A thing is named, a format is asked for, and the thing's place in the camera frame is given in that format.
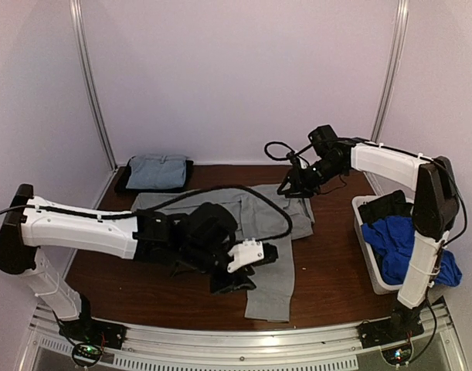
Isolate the folded black garment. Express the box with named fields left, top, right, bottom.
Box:
left=114, top=160, right=194, bottom=194

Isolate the front aluminium rail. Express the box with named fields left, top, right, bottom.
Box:
left=16, top=303, right=469, bottom=370

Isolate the white laundry basket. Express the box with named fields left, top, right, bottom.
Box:
left=351, top=195, right=433, bottom=296

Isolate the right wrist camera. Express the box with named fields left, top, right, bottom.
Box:
left=286, top=151, right=310, bottom=169

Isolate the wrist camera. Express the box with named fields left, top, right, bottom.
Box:
left=226, top=240, right=279, bottom=273
left=286, top=151, right=310, bottom=169

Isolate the blue garment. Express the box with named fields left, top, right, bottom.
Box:
left=361, top=216, right=463, bottom=287

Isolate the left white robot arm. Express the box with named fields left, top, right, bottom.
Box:
left=0, top=184, right=263, bottom=343

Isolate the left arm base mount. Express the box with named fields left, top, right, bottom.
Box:
left=57, top=318, right=127, bottom=349

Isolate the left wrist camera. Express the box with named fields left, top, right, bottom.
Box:
left=226, top=240, right=279, bottom=273

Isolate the grey polo shirt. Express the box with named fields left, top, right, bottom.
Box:
left=131, top=183, right=317, bottom=323

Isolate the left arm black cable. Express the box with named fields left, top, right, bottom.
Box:
left=0, top=184, right=294, bottom=243

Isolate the aluminium frame post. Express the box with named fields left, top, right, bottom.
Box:
left=70, top=0, right=118, bottom=171
left=371, top=0, right=409, bottom=142

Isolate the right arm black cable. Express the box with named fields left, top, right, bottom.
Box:
left=263, top=141, right=314, bottom=163

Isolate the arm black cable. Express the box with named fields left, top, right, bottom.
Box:
left=0, top=184, right=294, bottom=243
left=263, top=141, right=314, bottom=163

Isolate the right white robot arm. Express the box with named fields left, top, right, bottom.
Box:
left=277, top=124, right=464, bottom=342

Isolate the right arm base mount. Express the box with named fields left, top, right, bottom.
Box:
left=356, top=317, right=424, bottom=349

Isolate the right aluminium frame post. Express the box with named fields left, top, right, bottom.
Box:
left=371, top=0, right=409, bottom=142

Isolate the left aluminium frame post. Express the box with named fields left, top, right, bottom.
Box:
left=70, top=0, right=118, bottom=171

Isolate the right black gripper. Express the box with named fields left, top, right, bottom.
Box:
left=278, top=158, right=346, bottom=199

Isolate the black garment in basket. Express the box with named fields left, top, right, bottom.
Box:
left=358, top=189, right=413, bottom=224

